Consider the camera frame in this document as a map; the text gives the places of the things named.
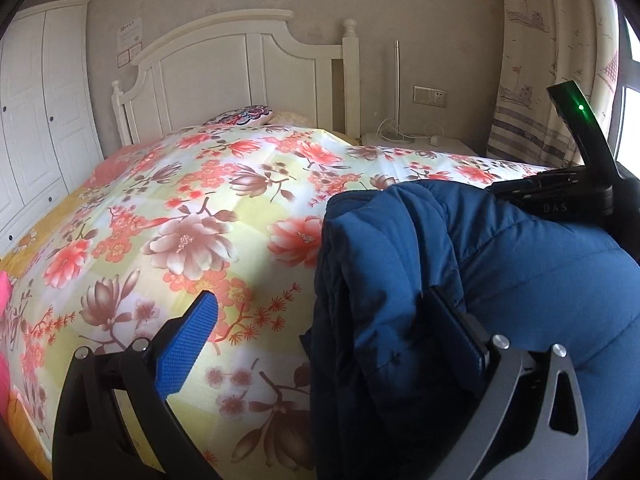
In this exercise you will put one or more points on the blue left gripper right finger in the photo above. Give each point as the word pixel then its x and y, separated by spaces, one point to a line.
pixel 462 353

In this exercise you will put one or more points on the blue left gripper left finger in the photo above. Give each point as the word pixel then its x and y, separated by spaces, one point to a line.
pixel 180 341

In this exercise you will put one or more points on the blue quilted puffer jacket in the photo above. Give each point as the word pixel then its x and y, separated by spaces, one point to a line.
pixel 558 304

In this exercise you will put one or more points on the floral bed quilt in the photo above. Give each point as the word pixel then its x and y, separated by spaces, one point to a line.
pixel 238 212

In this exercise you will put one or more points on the pink cloth item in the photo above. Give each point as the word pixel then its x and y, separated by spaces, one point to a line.
pixel 5 294

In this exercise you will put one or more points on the patterned window curtain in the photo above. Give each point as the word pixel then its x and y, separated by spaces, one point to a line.
pixel 546 42

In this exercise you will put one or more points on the white bedside table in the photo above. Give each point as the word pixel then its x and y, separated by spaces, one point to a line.
pixel 422 143

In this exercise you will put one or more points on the slim white desk lamp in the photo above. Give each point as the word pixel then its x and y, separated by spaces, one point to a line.
pixel 392 131

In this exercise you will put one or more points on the white wardrobe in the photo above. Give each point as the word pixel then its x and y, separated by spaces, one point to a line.
pixel 49 144

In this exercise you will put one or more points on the patterned round cushion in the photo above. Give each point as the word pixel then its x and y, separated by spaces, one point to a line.
pixel 249 116

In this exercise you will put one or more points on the cream fluffy pillow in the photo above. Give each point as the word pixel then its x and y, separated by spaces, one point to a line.
pixel 290 119

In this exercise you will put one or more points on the white wooden headboard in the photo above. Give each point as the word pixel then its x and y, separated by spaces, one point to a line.
pixel 233 59

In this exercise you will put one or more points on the window with dark frame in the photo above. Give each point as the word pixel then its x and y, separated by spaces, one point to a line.
pixel 625 130

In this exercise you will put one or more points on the wall power socket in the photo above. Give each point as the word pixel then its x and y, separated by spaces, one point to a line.
pixel 430 96

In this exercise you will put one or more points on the paper notice on wall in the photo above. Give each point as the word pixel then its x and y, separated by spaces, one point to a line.
pixel 129 38

